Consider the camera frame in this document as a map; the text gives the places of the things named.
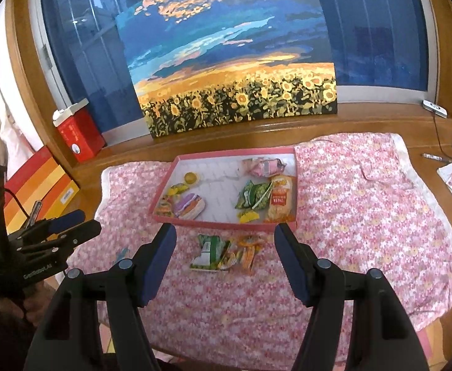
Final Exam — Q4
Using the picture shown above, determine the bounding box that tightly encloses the dark green snack packet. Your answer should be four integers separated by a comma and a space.
235, 180, 275, 210

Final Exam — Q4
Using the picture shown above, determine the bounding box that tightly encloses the black cable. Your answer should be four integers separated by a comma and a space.
3, 189, 31, 219

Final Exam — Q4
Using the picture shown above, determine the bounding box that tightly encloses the green white snack packet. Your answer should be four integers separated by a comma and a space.
189, 234, 230, 272

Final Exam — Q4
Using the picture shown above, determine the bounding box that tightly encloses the white device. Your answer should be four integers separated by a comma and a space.
422, 100, 448, 117

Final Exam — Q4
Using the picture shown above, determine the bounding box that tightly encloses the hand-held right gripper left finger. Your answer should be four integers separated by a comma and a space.
24, 223, 178, 371

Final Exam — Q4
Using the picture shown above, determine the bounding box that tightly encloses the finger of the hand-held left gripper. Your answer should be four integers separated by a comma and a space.
18, 220, 102, 258
7, 209, 87, 241

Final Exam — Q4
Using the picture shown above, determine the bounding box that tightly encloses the pink floral blanket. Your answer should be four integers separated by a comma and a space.
69, 132, 452, 364

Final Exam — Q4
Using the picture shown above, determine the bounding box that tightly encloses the colourful striped snack packet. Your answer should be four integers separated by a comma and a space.
155, 197, 177, 217

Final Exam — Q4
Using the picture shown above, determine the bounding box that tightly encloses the thin dark cable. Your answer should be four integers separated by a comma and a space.
432, 114, 452, 161

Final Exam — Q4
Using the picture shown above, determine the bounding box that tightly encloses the purple orange snack packet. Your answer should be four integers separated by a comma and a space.
174, 192, 207, 218

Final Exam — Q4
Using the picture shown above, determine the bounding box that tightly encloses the sunflower field painting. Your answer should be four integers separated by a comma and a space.
115, 0, 338, 140

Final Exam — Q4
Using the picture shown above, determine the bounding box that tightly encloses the orange striped box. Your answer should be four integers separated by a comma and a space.
3, 145, 80, 232

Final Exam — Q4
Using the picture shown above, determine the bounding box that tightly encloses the small orange snack packet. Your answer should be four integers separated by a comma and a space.
234, 236, 263, 273

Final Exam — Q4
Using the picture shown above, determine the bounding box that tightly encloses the yellow green snack packet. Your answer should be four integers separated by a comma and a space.
166, 183, 190, 198

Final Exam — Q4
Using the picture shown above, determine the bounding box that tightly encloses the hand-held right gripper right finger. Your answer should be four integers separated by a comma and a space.
273, 223, 430, 371

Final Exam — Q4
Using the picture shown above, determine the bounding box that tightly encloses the pink shallow box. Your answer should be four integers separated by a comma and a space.
149, 147, 299, 232

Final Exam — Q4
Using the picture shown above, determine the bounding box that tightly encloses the red box with white lid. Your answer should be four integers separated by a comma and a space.
53, 98, 106, 164

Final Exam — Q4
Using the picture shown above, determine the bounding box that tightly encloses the silver metal clamp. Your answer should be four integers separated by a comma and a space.
25, 200, 44, 227

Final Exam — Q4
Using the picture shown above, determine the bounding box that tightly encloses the pink snack packet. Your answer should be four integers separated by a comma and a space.
242, 156, 287, 177

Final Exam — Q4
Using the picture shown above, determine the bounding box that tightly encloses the long orange bread packet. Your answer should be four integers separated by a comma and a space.
264, 174, 297, 224

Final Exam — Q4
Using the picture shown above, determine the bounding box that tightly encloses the pale yellow snack packet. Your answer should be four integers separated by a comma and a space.
216, 245, 240, 271

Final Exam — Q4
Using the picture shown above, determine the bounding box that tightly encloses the small yellow snack packet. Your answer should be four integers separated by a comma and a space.
237, 209, 261, 224

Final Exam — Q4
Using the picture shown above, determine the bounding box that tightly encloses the blue glass window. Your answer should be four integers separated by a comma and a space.
32, 0, 435, 140

